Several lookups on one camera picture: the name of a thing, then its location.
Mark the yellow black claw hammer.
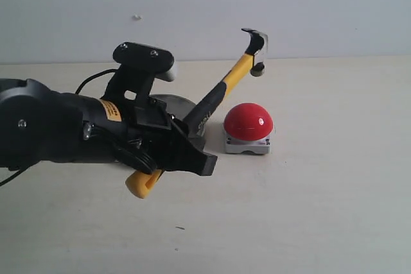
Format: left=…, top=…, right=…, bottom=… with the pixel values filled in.
left=125, top=28, right=268, bottom=199

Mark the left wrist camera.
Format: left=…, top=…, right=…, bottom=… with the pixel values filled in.
left=103, top=42, right=176, bottom=107

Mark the red dome push button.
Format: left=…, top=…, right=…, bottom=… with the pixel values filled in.
left=223, top=103, right=275, bottom=155

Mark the small white wall plug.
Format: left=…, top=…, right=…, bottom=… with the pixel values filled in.
left=132, top=15, right=142, bottom=21

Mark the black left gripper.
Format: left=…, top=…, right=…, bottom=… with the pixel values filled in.
left=75, top=94, right=218, bottom=176

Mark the round steel plate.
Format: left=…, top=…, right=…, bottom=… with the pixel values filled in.
left=149, top=94, right=207, bottom=142

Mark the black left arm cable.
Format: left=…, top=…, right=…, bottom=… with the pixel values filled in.
left=0, top=68, right=119, bottom=188

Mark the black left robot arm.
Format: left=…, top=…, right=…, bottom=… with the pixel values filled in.
left=1, top=79, right=217, bottom=176

